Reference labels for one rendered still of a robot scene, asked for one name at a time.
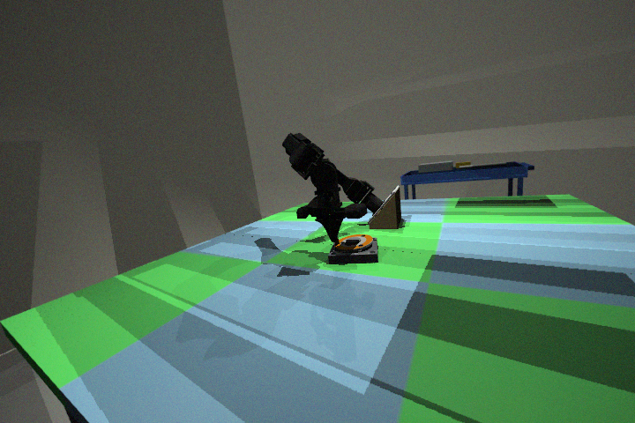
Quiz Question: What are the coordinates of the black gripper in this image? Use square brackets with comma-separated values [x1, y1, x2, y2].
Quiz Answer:
[296, 184, 367, 242]

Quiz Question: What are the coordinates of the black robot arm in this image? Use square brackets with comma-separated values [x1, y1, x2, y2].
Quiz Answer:
[282, 132, 385, 219]

